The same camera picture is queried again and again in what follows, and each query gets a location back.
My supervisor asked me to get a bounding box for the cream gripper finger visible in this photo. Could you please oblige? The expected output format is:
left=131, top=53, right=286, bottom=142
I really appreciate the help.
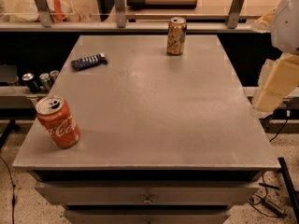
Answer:
left=250, top=53, right=299, bottom=114

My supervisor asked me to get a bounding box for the orange patterned drink can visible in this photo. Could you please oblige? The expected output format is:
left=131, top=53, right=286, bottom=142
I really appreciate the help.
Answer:
left=167, top=17, right=187, bottom=55

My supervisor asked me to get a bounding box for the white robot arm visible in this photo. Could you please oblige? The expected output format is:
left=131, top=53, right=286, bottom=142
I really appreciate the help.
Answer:
left=250, top=0, right=299, bottom=118

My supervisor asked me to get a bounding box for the silver can on shelf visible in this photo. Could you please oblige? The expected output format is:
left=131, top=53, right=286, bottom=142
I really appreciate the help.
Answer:
left=50, top=70, right=59, bottom=81

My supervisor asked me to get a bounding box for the red coke can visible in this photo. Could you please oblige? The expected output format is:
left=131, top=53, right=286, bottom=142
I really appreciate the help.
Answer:
left=36, top=95, right=80, bottom=148

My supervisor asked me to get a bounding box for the green can on shelf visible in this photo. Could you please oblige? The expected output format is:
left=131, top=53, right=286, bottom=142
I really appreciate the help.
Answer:
left=39, top=73, right=52, bottom=91

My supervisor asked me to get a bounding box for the dark can on shelf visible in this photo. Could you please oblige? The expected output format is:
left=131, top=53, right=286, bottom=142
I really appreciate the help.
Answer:
left=22, top=73, right=40, bottom=93

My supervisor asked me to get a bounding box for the black bar right floor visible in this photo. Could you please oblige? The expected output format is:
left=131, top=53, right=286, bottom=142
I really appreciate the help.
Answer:
left=278, top=157, right=299, bottom=224

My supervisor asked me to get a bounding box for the grey drawer cabinet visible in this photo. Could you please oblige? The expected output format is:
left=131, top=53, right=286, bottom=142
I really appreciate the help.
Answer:
left=36, top=180, right=259, bottom=224

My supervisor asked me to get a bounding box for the white orange plastic bag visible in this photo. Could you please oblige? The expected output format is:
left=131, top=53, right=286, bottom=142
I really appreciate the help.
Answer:
left=2, top=0, right=80, bottom=26

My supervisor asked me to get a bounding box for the right metal rail bracket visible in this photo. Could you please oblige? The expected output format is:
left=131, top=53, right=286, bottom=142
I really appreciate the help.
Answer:
left=226, top=0, right=245, bottom=29

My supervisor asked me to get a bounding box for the metal rail bracket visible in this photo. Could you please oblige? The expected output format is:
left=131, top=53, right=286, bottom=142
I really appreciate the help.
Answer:
left=114, top=0, right=126, bottom=28
left=226, top=0, right=245, bottom=29
left=35, top=0, right=53, bottom=28

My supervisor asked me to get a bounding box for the black cable on right floor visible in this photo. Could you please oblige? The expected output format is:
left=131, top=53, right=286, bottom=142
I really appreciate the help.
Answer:
left=248, top=101, right=292, bottom=218

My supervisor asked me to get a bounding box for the black cable on floor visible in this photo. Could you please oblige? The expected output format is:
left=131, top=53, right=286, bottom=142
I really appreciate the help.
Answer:
left=248, top=101, right=292, bottom=218
left=0, top=155, right=17, bottom=224

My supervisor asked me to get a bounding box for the middle metal rail bracket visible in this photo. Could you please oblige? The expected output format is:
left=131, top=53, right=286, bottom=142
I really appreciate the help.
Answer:
left=114, top=0, right=126, bottom=28

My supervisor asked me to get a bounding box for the metal drawer handle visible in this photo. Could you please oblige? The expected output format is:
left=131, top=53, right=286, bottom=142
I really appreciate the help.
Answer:
left=143, top=195, right=153, bottom=205

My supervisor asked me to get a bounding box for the left metal rail bracket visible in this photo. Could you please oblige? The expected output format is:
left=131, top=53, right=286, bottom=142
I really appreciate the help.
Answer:
left=35, top=0, right=53, bottom=28

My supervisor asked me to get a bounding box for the black cable on left floor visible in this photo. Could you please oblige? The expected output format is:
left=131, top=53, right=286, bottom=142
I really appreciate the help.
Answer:
left=0, top=155, right=17, bottom=224

